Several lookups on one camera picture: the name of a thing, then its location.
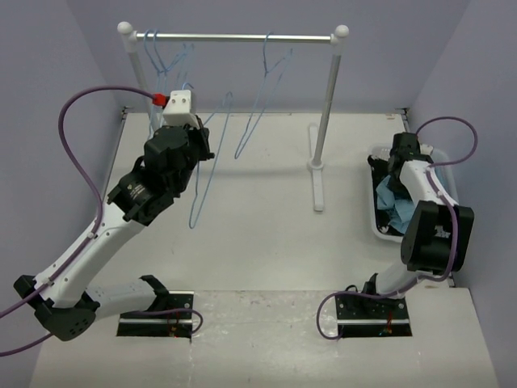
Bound light blue trousers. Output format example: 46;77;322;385
376;175;415;235

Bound blue wire hanger with trousers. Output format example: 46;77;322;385
187;91;234;230

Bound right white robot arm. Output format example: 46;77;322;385
359;133;474;318

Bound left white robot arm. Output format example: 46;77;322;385
14;124;215;341

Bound black patterned garment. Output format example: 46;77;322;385
366;147;401;235

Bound white plastic basket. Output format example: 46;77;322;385
367;144;459;243

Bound white metal clothes rack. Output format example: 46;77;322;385
117;22;349;213

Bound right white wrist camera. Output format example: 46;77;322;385
420;144;433;155

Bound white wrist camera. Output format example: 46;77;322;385
420;144;433;155
162;89;197;128

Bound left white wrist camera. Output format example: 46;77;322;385
162;89;197;128

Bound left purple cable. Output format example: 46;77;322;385
0;86;166;357

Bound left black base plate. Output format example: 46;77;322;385
116;291;195;340

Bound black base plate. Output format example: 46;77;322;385
334;295;412;338
116;291;195;340

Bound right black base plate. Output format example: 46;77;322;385
334;295;412;338

